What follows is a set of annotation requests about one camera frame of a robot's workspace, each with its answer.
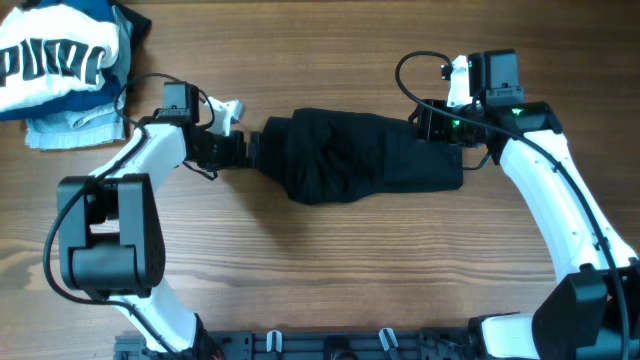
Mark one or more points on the white Puma shirt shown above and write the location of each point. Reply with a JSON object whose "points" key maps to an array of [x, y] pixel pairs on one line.
{"points": [[49, 52]]}

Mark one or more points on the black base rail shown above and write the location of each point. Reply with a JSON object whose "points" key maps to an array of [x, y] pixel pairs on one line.
{"points": [[387, 343]]}

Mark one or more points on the light blue denim garment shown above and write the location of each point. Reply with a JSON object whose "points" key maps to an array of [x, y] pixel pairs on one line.
{"points": [[97, 126]]}

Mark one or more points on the black folded garment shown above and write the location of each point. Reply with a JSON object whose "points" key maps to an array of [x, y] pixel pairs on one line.
{"points": [[137, 30]]}

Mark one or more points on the dark blue folded garment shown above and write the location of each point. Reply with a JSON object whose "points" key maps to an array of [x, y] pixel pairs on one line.
{"points": [[75, 100]]}

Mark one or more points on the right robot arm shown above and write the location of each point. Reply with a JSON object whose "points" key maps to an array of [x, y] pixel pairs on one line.
{"points": [[593, 312]]}

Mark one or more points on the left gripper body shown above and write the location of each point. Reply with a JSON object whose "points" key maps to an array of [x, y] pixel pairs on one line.
{"points": [[220, 151]]}

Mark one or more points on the black t-shirt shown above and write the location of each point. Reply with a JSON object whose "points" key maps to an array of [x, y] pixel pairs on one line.
{"points": [[324, 156]]}

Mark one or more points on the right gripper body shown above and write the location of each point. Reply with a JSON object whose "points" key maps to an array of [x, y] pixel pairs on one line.
{"points": [[443, 129]]}

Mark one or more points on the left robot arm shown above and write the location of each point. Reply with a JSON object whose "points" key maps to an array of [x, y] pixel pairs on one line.
{"points": [[106, 246]]}

